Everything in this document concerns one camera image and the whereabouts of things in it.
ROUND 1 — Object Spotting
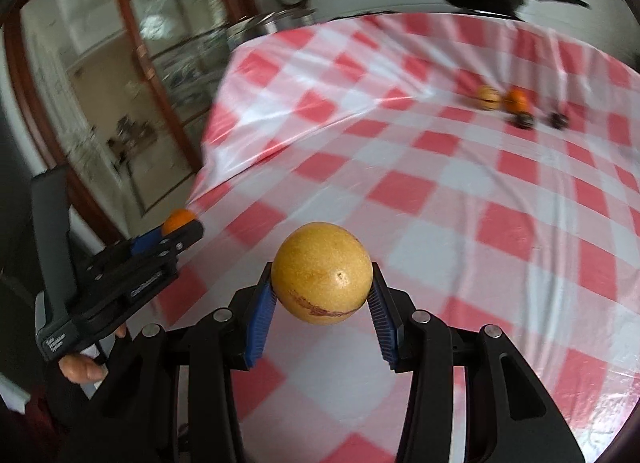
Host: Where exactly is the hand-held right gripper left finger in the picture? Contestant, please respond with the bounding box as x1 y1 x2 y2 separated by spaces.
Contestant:
65 265 280 463

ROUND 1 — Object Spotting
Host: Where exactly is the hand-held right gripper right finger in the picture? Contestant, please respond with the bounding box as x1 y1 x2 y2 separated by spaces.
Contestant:
367 268 586 463

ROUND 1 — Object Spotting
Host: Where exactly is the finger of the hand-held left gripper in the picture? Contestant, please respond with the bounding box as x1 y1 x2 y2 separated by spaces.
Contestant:
127 220 205 264

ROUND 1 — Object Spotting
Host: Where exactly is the medium orange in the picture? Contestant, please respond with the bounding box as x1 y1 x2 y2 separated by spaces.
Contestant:
502 87 531 114

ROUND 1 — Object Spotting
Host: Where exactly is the person's left hand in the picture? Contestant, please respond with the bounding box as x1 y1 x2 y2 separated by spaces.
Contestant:
59 355 108 386

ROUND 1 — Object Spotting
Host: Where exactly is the yellow passion fruit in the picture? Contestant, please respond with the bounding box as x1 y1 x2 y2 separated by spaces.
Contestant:
271 222 374 325
476 86 502 111

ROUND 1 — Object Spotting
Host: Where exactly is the small orange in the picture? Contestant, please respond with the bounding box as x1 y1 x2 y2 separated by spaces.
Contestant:
162 210 197 235

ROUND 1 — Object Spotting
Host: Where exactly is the dark red clothing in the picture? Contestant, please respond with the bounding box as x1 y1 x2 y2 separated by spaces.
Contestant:
0 393 66 463

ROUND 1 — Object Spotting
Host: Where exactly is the red white checkered tablecloth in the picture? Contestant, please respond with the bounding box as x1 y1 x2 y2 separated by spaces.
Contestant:
150 10 640 463

